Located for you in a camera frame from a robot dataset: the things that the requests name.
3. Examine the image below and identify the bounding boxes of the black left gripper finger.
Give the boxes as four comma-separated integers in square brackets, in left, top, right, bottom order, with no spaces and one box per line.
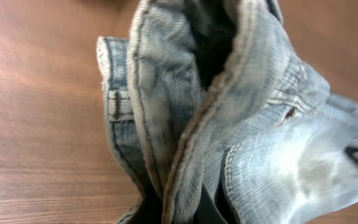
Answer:
[194,185,227,224]

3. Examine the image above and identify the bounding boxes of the light blue denim shorts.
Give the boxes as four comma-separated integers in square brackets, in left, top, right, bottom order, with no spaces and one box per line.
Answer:
[96,0,358,223]

